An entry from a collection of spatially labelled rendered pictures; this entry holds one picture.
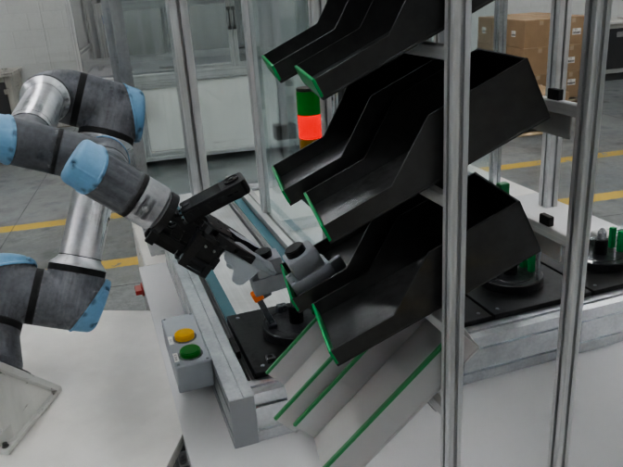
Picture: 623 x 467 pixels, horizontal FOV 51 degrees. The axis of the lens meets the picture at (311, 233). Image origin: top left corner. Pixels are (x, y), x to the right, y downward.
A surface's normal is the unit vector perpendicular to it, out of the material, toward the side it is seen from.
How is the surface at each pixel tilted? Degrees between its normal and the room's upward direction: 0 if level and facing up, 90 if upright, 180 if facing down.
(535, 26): 90
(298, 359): 90
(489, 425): 0
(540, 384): 0
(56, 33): 90
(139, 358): 0
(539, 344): 90
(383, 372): 45
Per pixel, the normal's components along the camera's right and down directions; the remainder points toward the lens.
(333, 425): -0.74, -0.58
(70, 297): 0.37, -0.07
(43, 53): 0.21, 0.34
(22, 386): 0.99, -0.01
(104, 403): -0.07, -0.93
